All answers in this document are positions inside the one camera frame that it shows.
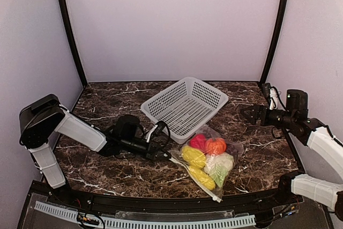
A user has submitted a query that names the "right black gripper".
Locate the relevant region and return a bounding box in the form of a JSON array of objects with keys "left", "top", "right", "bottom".
[{"left": 241, "top": 104, "right": 296, "bottom": 129}]

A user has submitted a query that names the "clear zip top bag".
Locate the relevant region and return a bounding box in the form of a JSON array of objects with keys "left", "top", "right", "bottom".
[{"left": 170, "top": 125, "right": 244, "bottom": 203}]

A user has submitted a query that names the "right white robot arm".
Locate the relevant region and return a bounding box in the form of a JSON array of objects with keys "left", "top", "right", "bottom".
[{"left": 240, "top": 89, "right": 342, "bottom": 219}]

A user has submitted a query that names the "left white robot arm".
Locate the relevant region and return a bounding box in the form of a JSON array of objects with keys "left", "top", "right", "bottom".
[{"left": 19, "top": 94, "right": 171, "bottom": 205}]

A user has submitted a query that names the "red fake food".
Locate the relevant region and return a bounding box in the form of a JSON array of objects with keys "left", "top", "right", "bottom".
[{"left": 189, "top": 134, "right": 206, "bottom": 151}]

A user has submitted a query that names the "orange fake pumpkin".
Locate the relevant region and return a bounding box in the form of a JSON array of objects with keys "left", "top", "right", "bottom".
[{"left": 205, "top": 138, "right": 227, "bottom": 155}]

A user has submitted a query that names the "white perforated plastic basket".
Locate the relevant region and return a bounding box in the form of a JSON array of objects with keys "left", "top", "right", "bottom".
[{"left": 140, "top": 77, "right": 228, "bottom": 144}]

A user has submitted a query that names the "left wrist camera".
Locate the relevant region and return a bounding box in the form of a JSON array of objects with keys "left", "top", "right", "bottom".
[{"left": 143, "top": 121, "right": 171, "bottom": 145}]

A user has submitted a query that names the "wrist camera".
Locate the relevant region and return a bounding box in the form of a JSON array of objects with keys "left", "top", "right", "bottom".
[
  {"left": 261, "top": 83, "right": 281, "bottom": 110},
  {"left": 143, "top": 121, "right": 171, "bottom": 145}
]

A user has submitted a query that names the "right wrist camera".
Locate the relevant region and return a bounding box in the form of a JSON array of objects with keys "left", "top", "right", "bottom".
[{"left": 261, "top": 83, "right": 281, "bottom": 110}]

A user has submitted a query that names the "right black frame post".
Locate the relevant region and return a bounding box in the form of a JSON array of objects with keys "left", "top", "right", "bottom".
[{"left": 259, "top": 0, "right": 288, "bottom": 84}]

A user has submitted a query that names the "black frame post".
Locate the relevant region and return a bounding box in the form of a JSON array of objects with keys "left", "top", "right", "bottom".
[
  {"left": 58, "top": 0, "right": 88, "bottom": 88},
  {"left": 259, "top": 0, "right": 288, "bottom": 84}
]

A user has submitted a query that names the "black front rail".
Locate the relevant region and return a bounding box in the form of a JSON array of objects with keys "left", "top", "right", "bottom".
[{"left": 32, "top": 180, "right": 303, "bottom": 215}]

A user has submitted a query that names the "white slotted cable duct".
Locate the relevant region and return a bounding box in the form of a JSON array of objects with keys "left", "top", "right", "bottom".
[{"left": 34, "top": 201, "right": 256, "bottom": 229}]

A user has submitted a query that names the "left black frame post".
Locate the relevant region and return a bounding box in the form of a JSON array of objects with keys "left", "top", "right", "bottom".
[{"left": 58, "top": 0, "right": 88, "bottom": 88}]

